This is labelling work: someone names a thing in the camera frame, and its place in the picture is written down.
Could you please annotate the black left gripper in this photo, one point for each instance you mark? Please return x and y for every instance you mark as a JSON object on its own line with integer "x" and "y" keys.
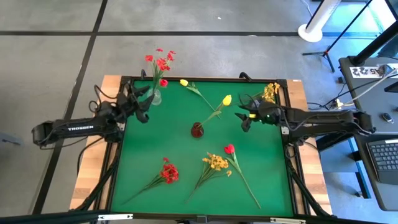
{"x": 129, "y": 104}

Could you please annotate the dark red vase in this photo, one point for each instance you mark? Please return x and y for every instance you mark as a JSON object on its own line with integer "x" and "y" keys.
{"x": 197, "y": 132}

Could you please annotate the white power plug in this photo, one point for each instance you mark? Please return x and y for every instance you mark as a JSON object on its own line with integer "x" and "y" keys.
{"x": 339, "y": 103}

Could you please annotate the dark grey desk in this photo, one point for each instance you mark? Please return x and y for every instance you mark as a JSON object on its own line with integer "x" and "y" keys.
{"x": 367, "y": 102}

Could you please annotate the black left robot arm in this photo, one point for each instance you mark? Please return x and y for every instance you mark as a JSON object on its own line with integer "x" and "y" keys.
{"x": 62, "y": 129}

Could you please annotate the yellow artificial tulip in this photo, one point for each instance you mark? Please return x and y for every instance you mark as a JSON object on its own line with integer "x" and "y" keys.
{"x": 183, "y": 82}
{"x": 227, "y": 100}

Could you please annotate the black device on desk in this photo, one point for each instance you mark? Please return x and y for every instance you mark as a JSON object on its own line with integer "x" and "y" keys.
{"x": 392, "y": 87}

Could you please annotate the white paper label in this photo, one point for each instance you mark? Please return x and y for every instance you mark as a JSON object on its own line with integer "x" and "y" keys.
{"x": 360, "y": 72}

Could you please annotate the yellow small-flower bunch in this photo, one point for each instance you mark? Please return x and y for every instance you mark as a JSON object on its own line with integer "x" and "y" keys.
{"x": 269, "y": 93}
{"x": 217, "y": 162}

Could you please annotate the green table mat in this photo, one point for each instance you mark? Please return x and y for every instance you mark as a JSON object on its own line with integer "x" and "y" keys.
{"x": 174, "y": 140}

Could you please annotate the dense red small-flower bunch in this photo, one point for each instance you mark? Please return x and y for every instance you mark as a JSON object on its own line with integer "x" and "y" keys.
{"x": 169, "y": 172}

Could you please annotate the thick black pole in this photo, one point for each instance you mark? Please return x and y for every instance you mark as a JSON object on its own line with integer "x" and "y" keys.
{"x": 376, "y": 43}

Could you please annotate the clear glass vase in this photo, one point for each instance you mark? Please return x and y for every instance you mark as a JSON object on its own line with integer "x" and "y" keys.
{"x": 156, "y": 100}

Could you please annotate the black keyboard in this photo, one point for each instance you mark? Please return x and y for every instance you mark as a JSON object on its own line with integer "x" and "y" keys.
{"x": 384, "y": 155}

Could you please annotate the yellow tape tag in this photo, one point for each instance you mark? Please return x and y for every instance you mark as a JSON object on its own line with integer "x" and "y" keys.
{"x": 252, "y": 115}

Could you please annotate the silver beam bracket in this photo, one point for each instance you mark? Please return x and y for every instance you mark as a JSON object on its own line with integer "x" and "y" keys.
{"x": 115, "y": 216}
{"x": 287, "y": 221}

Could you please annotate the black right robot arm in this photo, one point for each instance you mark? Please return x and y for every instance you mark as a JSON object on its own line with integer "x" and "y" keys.
{"x": 320, "y": 118}

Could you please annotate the silver mounting plate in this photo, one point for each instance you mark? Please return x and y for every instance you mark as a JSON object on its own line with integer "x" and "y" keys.
{"x": 285, "y": 130}

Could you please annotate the black key fob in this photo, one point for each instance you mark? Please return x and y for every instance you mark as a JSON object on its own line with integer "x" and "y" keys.
{"x": 387, "y": 117}

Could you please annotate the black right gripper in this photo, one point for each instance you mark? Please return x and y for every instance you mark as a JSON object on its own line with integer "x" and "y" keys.
{"x": 267, "y": 112}

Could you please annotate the white pedestal stand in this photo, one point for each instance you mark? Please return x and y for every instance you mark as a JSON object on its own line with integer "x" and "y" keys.
{"x": 311, "y": 32}

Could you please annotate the blue desk leg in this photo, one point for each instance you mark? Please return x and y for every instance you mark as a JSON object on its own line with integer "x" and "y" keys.
{"x": 360, "y": 174}

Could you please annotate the black overhead beam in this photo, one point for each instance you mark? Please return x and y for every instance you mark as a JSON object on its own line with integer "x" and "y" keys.
{"x": 46, "y": 217}

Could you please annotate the black tripod stand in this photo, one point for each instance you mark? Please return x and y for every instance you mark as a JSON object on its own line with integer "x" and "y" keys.
{"x": 330, "y": 62}

